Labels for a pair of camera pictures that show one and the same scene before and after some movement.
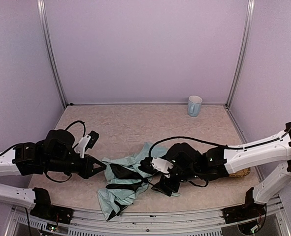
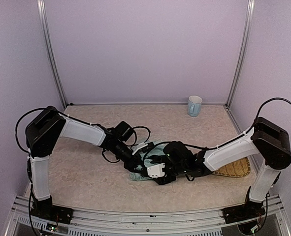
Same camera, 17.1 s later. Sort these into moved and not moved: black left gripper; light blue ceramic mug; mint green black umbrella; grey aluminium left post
Moved: black left gripper; mint green black umbrella
Not moved: light blue ceramic mug; grey aluminium left post
